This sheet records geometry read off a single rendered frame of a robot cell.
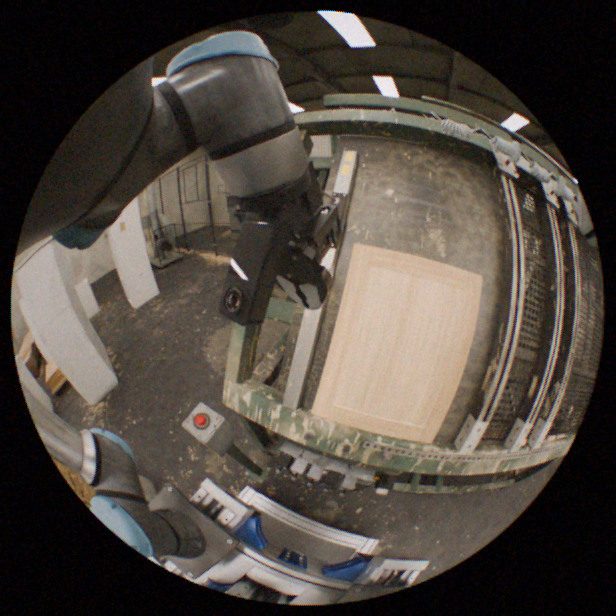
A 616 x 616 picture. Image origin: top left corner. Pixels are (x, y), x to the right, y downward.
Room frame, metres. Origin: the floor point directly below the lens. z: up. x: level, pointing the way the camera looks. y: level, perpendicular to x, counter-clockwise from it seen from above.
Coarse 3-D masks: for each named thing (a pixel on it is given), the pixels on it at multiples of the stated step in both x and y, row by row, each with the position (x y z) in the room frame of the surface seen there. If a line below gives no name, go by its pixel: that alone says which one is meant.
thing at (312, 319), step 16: (352, 160) 0.80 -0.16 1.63; (352, 176) 0.76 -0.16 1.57; (336, 256) 0.61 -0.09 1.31; (304, 320) 0.50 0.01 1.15; (320, 320) 0.50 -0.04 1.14; (304, 336) 0.47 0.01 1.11; (304, 352) 0.44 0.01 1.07; (304, 368) 0.40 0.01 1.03; (288, 384) 0.38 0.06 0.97; (304, 384) 0.39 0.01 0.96; (288, 400) 0.35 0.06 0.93
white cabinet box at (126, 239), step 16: (128, 208) 2.52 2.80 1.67; (128, 224) 2.47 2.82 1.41; (112, 240) 2.17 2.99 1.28; (128, 240) 2.42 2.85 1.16; (128, 256) 2.36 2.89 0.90; (144, 256) 2.62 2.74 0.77; (128, 272) 2.28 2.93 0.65; (144, 272) 2.54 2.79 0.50; (128, 288) 2.19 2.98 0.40; (144, 288) 2.45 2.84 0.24
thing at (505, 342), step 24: (504, 168) 0.56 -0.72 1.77; (504, 192) 0.54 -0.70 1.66; (504, 216) 0.52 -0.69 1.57; (504, 240) 0.49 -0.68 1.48; (504, 264) 0.44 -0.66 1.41; (504, 288) 0.39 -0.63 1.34; (504, 312) 0.34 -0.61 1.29; (504, 336) 0.28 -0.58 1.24; (504, 360) 0.22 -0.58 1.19; (504, 384) 0.17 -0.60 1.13; (480, 408) 0.16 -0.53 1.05; (480, 432) 0.09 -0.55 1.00
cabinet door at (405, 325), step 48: (384, 288) 0.51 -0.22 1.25; (432, 288) 0.47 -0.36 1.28; (480, 288) 0.42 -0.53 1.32; (336, 336) 0.46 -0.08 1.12; (384, 336) 0.42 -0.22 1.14; (432, 336) 0.38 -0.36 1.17; (336, 384) 0.36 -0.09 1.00; (384, 384) 0.33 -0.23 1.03; (432, 384) 0.29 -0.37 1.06; (384, 432) 0.22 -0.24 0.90; (432, 432) 0.17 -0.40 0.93
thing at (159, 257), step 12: (144, 192) 4.45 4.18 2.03; (144, 204) 4.35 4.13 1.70; (144, 216) 4.27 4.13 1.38; (156, 216) 4.33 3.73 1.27; (144, 228) 4.26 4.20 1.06; (156, 228) 4.28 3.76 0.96; (168, 228) 4.35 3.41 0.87; (156, 240) 4.25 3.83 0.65; (168, 240) 4.26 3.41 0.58; (156, 252) 4.06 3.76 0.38; (168, 252) 4.04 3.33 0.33; (156, 264) 3.81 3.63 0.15
